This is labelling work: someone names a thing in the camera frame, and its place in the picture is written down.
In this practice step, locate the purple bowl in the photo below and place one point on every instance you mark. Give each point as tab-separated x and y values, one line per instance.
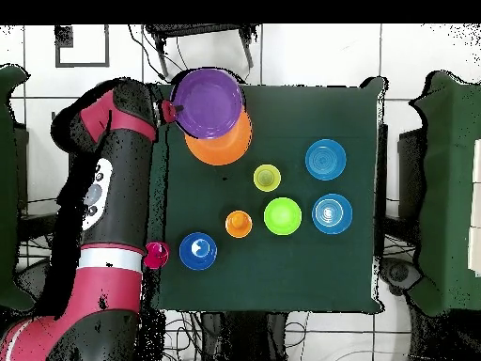
208	103

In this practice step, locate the large orange bowl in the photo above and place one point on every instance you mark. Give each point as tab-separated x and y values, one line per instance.
225	150

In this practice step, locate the orange cup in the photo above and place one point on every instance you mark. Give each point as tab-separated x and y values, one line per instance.
238	224

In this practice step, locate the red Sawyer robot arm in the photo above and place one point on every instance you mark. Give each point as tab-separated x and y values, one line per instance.
112	225

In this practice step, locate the black stool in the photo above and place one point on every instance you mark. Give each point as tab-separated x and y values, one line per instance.
203	29

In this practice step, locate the yellow cup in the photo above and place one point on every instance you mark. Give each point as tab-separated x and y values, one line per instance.
266	178

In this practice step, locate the dark green tablecloth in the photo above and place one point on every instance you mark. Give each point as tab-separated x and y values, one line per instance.
300	113

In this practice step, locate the dark blue bowl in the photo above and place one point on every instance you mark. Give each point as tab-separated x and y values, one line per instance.
198	251

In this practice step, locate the red cup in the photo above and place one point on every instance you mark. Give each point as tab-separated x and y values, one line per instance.
158	255

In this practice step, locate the small green bowl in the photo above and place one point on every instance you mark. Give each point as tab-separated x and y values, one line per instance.
282	216

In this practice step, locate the light blue bowl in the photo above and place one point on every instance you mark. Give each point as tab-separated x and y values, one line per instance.
325	159
332	213

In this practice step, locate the black metal stand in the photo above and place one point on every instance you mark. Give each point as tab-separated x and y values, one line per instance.
37	225
411	169

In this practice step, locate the green cloth side table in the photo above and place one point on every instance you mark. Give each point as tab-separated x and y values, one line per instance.
7	188
447	188

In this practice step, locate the white boxes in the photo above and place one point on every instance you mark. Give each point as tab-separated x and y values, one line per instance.
476	210

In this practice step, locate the black square floor frame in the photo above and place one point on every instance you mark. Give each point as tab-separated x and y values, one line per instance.
64	37

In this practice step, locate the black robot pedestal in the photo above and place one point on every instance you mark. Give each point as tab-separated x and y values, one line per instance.
244	338

